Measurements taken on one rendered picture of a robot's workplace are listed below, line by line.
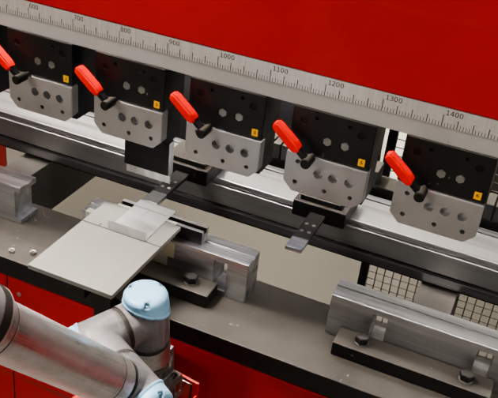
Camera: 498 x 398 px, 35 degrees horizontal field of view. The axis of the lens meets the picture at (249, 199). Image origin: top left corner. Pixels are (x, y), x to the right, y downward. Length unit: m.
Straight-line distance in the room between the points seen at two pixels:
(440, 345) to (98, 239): 0.68
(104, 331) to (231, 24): 0.55
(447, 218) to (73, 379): 0.68
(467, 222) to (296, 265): 1.97
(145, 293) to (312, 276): 2.00
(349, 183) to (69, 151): 0.85
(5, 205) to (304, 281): 1.63
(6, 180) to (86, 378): 0.84
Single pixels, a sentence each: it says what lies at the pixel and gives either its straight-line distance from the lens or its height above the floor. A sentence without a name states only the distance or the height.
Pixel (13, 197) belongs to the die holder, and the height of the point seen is 0.94.
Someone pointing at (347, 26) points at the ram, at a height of 1.49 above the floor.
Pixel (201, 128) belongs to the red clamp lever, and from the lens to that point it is 1.44.
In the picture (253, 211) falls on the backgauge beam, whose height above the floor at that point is 0.93.
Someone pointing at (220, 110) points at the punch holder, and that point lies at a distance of 1.45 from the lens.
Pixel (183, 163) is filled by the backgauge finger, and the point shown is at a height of 1.02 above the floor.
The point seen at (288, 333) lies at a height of 0.87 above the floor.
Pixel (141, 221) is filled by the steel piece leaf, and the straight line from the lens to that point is 1.65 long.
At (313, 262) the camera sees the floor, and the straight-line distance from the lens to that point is 3.34.
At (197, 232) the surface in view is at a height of 1.00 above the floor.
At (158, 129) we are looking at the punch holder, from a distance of 1.53.
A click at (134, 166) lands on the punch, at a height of 1.10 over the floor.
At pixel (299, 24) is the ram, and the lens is 1.34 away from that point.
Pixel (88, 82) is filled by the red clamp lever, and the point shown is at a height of 1.29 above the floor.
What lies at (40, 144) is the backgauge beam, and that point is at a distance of 2.09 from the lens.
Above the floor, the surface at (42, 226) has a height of 0.87.
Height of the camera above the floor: 1.90
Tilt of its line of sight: 31 degrees down
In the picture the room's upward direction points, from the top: 7 degrees clockwise
